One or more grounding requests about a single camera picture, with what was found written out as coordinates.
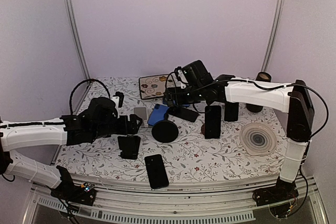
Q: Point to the aluminium frame post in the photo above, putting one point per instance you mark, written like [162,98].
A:
[273,34]
[76,38]

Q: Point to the round wooden base phone stand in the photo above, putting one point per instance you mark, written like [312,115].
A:
[203,129]

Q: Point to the blue phone near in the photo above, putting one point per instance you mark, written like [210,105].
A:
[157,114]

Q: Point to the aluminium front rail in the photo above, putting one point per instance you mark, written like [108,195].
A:
[226,201]

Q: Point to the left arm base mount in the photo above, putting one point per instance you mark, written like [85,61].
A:
[84,194]

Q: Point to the black wedge phone stand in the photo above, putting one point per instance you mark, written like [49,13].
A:
[129,146]

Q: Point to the black gooseneck round-base phone stand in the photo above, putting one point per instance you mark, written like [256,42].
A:
[165,131]

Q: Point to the left aluminium frame post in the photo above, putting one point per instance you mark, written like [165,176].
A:
[76,38]

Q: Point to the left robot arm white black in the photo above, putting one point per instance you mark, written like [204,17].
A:
[99,119]

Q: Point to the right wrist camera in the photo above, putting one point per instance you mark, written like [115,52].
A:
[181,77]

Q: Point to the right aluminium frame post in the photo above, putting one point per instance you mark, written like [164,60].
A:
[273,34]

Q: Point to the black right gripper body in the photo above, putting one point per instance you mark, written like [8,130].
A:
[195,95]

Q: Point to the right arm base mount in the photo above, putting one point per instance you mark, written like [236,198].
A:
[275,196]

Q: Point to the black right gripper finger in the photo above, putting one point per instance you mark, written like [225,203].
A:
[172,103]
[168,94]

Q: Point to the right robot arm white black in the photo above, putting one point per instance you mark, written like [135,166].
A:
[223,96]

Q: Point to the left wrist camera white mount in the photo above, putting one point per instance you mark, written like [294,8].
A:
[118,98]

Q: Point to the black phone front edge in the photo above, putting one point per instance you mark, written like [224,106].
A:
[156,172]

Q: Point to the square floral ceramic plate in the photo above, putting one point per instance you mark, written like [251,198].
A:
[152,87]

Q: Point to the round swirl ceramic plate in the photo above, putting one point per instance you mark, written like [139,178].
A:
[258,139]

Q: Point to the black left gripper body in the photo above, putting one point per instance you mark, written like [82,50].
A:
[123,129]

